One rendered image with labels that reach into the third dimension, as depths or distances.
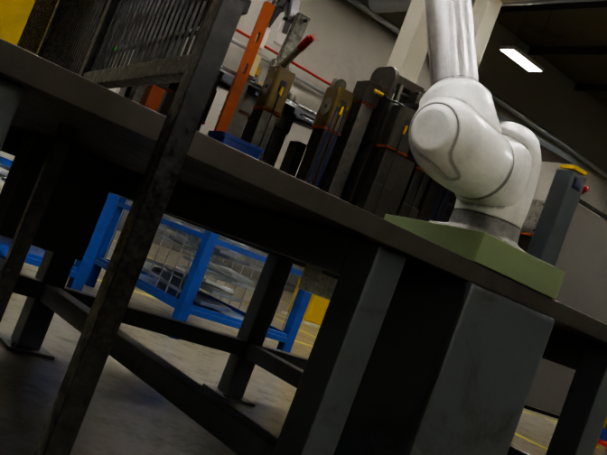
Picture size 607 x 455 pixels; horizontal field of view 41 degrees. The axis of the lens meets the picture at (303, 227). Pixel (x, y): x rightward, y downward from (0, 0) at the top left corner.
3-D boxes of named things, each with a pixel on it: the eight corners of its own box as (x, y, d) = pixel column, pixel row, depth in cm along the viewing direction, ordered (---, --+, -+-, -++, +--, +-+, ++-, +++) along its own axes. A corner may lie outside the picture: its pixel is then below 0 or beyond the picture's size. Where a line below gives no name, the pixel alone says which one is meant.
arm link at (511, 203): (534, 236, 182) (563, 145, 183) (499, 214, 168) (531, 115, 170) (471, 223, 192) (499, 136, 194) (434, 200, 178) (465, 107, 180)
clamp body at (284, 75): (240, 195, 223) (286, 76, 225) (256, 199, 214) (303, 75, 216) (219, 187, 220) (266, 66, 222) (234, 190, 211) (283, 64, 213)
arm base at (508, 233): (539, 267, 184) (547, 244, 184) (496, 242, 168) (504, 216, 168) (471, 250, 196) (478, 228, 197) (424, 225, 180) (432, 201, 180)
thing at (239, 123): (217, 188, 235) (252, 96, 237) (222, 189, 232) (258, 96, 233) (196, 179, 232) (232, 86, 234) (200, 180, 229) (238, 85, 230)
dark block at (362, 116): (318, 225, 230) (370, 88, 232) (331, 228, 224) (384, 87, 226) (303, 218, 227) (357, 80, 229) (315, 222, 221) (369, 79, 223)
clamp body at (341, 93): (296, 218, 230) (343, 96, 232) (314, 223, 220) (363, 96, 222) (277, 210, 226) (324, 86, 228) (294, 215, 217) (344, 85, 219)
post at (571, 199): (523, 308, 254) (570, 177, 257) (540, 313, 248) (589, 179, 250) (506, 301, 251) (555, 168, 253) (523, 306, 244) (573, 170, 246)
